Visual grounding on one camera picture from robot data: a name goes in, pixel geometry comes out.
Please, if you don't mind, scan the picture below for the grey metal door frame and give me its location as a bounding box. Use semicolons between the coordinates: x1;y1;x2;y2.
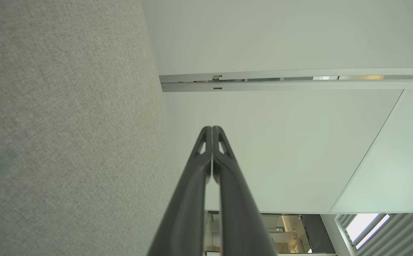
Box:
158;67;413;93

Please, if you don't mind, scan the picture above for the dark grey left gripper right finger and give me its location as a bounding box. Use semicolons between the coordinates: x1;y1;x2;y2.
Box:
213;126;277;256

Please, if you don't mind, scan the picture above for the white slatted window blind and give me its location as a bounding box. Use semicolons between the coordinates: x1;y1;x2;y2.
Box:
334;213;413;256

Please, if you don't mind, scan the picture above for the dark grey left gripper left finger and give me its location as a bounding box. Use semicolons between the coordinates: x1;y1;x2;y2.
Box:
147;126;214;256

